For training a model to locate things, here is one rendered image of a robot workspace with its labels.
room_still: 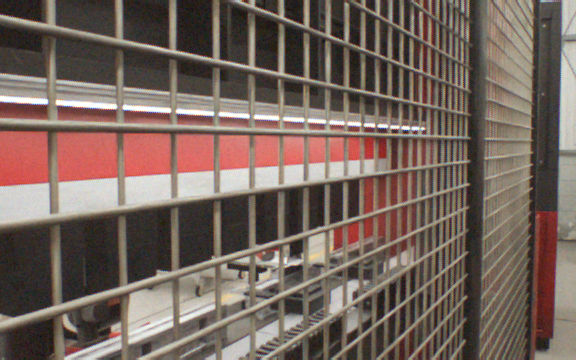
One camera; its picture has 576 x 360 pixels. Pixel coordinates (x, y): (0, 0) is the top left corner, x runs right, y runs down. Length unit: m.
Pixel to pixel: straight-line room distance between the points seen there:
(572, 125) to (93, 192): 8.04
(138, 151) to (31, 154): 0.26
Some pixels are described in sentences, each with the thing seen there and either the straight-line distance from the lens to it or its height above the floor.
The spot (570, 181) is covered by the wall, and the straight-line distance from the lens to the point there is 8.81.
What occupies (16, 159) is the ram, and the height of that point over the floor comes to 1.37.
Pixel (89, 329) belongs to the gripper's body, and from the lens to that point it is 1.77.
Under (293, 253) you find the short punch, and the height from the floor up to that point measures 1.03.
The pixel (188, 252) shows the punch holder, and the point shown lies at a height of 1.14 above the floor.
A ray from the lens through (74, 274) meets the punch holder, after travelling 1.13.
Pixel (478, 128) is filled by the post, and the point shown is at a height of 1.41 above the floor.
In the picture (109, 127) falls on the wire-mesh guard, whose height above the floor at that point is 1.40.
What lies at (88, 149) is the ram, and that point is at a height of 1.38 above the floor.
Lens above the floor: 1.40
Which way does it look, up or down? 4 degrees down
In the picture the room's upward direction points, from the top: straight up
